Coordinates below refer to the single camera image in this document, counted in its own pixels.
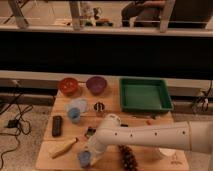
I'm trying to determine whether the black cable on floor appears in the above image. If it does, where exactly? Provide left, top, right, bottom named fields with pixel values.
left=0, top=81, right=34, bottom=168

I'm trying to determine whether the red bowl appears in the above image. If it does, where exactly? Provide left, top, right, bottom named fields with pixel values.
left=58, top=77, right=79, bottom=96

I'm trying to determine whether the white lidded jar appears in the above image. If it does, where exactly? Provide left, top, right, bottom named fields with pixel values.
left=157, top=148, right=175, bottom=159

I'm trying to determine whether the person in background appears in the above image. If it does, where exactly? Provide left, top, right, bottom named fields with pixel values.
left=121, top=0, right=166, bottom=27

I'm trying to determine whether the brown pine cone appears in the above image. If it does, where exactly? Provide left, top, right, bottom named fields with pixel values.
left=119, top=145, right=138, bottom=171

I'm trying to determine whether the black handled scraper tool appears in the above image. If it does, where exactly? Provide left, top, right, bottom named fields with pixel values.
left=84, top=126, right=96, bottom=139

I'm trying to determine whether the blue cup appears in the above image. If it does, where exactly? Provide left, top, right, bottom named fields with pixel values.
left=68, top=107, right=80, bottom=124

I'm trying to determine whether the small round metal tin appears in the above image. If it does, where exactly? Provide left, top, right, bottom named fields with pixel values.
left=94, top=102, right=105, bottom=117

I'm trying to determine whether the blue sponge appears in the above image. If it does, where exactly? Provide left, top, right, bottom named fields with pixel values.
left=77, top=151, right=91, bottom=168

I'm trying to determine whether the green plastic tray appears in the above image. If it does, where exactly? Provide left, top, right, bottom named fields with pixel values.
left=119, top=78, right=173, bottom=113

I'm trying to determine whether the purple bowl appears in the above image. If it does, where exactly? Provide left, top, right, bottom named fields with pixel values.
left=86, top=76, right=107, bottom=95

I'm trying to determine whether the wooden board table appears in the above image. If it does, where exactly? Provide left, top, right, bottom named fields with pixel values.
left=36, top=80, right=189, bottom=171

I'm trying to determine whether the black remote control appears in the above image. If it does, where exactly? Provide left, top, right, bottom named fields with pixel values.
left=52, top=116, right=62, bottom=137

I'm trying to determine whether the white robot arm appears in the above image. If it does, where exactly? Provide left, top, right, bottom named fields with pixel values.
left=86, top=114, right=213, bottom=171

